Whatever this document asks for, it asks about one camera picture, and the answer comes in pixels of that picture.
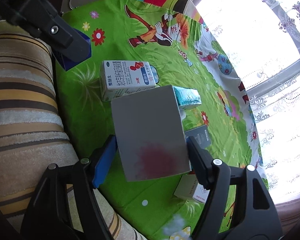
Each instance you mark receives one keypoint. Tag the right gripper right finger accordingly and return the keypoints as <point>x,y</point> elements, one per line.
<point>238,206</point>

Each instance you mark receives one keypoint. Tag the teal foil box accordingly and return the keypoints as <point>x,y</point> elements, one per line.
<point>187,98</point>

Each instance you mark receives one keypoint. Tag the grey box with pink blot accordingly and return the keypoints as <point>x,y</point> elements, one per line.
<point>150,134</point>

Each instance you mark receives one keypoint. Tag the small white cube box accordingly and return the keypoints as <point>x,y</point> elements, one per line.
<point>190,189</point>

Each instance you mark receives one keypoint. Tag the black product box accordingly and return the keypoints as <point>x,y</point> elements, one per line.
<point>201,136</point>

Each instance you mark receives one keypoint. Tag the white medicine box red figure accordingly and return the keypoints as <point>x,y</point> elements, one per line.
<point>120,78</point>

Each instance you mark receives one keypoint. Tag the pink curtain left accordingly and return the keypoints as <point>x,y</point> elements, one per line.
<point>289,214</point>

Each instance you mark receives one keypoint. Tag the green cartoon table cloth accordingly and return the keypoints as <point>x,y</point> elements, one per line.
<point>154,74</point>

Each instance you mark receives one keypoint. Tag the lace sheer curtain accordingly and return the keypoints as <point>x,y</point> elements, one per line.
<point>262,40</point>

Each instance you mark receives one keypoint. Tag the striped sofa cushion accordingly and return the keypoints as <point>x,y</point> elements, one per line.
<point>32,135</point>

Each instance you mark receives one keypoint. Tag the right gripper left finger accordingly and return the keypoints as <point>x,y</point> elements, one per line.
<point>64,205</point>

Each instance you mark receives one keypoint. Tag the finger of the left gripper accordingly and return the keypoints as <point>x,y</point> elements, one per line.
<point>69,45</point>

